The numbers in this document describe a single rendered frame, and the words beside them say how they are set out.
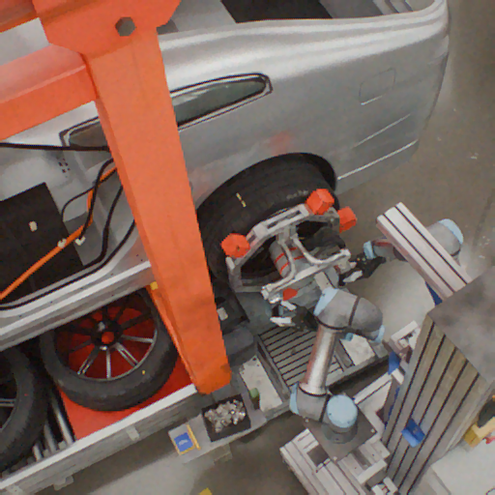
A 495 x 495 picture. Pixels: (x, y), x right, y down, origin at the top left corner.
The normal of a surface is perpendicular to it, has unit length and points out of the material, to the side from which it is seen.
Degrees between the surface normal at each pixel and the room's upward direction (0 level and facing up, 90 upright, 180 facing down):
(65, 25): 90
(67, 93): 90
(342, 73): 75
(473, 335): 0
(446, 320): 0
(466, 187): 0
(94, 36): 90
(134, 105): 90
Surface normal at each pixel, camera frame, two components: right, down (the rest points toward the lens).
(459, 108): -0.05, -0.48
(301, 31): 0.30, -0.27
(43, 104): 0.45, 0.77
